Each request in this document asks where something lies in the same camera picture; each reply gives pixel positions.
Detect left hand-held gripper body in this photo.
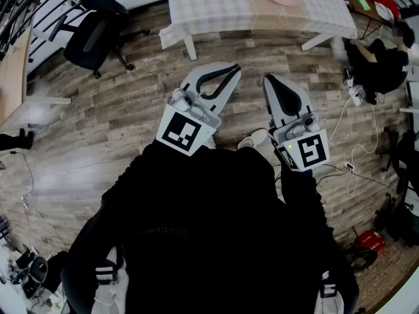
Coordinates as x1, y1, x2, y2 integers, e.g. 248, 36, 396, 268
155, 87, 222, 157

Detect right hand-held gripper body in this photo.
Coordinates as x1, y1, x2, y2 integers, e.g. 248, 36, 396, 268
268, 111, 331, 173

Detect person's right forearm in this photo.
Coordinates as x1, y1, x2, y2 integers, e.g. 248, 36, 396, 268
277, 162, 331, 235

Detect person's left forearm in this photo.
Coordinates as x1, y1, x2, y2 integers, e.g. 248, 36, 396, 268
101, 139, 197, 209

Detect white table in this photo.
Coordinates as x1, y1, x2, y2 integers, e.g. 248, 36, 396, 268
182, 33, 334, 61

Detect checkered tablecloth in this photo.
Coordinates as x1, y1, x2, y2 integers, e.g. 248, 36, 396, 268
159, 0, 358, 50

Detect person's black sweater torso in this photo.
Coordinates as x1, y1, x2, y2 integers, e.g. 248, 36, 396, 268
60, 139, 361, 314

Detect black office chair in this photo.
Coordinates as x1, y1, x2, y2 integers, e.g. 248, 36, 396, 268
376, 126, 419, 248
48, 0, 151, 80

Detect red cloth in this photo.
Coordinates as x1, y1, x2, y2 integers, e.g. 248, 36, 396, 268
365, 0, 402, 21

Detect red box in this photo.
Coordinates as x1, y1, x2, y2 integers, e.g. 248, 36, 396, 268
355, 230, 387, 255

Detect black floor fan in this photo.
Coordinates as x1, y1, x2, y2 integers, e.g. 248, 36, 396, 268
345, 247, 380, 273

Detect light wooden desk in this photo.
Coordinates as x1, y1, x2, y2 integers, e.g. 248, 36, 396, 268
0, 24, 72, 133

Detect white striped clothing piece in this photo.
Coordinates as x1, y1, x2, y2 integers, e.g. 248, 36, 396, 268
314, 270, 344, 314
92, 245, 128, 314

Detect gray office chair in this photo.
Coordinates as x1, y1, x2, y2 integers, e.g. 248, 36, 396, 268
19, 255, 50, 299

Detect white cluttered desk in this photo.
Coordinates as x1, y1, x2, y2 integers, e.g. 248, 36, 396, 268
0, 240, 71, 314

